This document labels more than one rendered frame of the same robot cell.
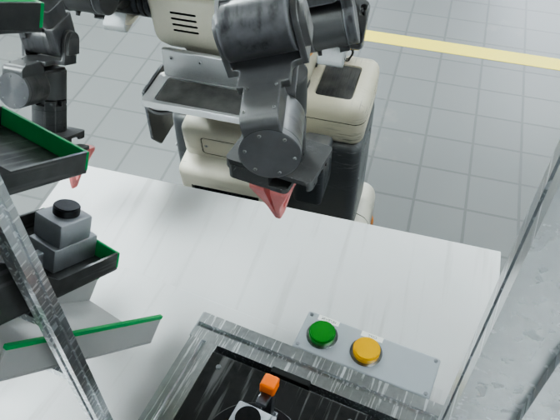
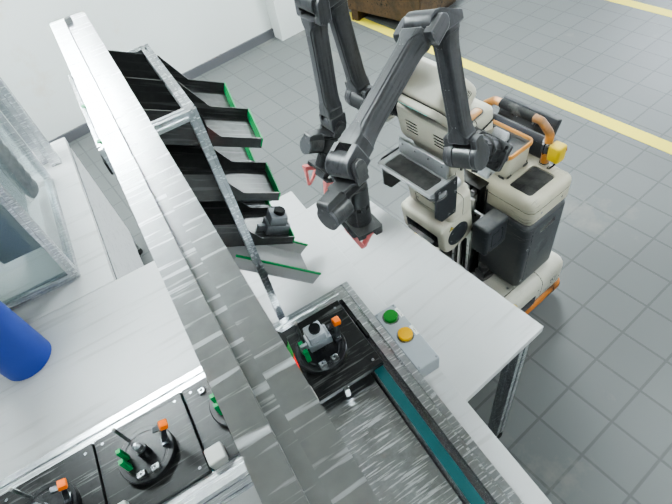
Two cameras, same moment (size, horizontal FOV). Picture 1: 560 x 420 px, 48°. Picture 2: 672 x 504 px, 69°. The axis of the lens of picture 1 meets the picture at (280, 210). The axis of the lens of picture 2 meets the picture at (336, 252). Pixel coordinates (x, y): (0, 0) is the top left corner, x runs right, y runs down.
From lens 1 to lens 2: 63 cm
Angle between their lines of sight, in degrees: 30
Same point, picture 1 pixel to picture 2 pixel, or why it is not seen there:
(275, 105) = (330, 201)
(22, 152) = (261, 184)
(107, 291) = (322, 254)
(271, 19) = (341, 165)
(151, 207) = not seen: hidden behind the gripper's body
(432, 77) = not seen: outside the picture
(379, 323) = (439, 330)
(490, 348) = not seen: hidden behind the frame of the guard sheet
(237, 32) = (331, 166)
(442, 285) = (490, 327)
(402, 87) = (659, 194)
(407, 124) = (643, 225)
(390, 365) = (412, 346)
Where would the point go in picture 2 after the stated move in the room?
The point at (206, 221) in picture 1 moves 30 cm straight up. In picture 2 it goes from (388, 238) to (382, 173)
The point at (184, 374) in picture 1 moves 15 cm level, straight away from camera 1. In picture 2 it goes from (321, 304) to (336, 265)
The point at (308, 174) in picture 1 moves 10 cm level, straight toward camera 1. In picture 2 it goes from (361, 233) to (334, 262)
